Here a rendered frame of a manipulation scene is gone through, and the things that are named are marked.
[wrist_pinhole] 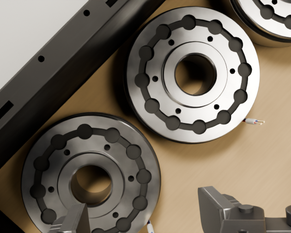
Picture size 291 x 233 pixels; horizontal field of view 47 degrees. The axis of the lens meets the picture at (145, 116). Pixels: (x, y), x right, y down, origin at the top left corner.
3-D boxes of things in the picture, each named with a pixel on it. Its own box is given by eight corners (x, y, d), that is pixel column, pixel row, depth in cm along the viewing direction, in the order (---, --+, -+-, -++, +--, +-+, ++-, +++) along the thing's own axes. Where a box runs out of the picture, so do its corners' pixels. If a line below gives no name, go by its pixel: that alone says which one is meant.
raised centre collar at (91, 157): (97, 229, 24) (97, 233, 24) (43, 190, 24) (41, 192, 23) (138, 177, 25) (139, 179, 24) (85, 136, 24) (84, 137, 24)
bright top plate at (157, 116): (201, 168, 25) (203, 170, 25) (97, 85, 25) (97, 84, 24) (283, 66, 26) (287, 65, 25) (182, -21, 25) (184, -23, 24)
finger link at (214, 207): (225, 266, 13) (201, 229, 16) (242, 263, 13) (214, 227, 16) (219, 209, 13) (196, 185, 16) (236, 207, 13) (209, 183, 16)
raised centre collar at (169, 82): (198, 121, 25) (200, 122, 24) (147, 79, 24) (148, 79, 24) (239, 70, 25) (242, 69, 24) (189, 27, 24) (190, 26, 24)
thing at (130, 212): (104, 274, 25) (103, 278, 24) (-6, 195, 24) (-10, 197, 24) (185, 169, 25) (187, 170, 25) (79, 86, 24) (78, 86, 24)
